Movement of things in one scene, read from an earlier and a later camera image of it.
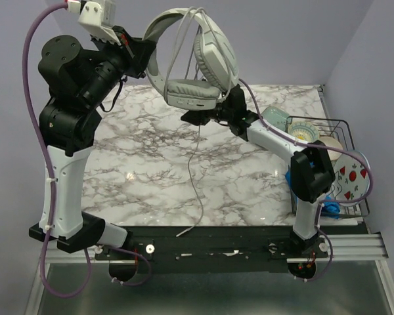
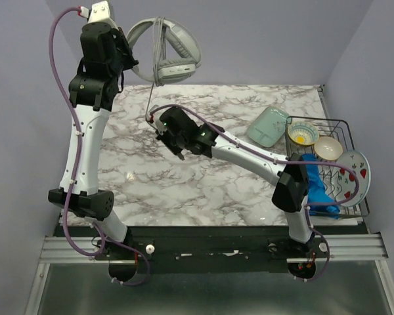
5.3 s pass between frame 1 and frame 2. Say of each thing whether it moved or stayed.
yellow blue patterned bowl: stayed
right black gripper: moved
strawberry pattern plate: stayed
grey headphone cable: moved
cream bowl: stayed
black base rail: stayed
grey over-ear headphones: moved
